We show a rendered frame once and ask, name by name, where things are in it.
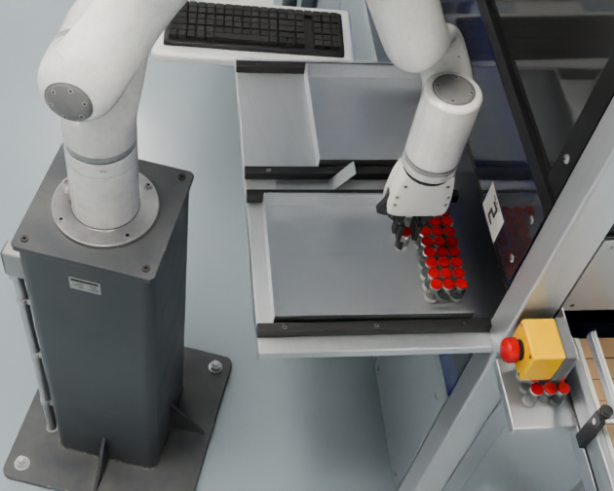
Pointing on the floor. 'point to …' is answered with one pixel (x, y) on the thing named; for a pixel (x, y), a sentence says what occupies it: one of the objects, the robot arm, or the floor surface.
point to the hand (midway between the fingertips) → (406, 226)
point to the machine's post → (539, 282)
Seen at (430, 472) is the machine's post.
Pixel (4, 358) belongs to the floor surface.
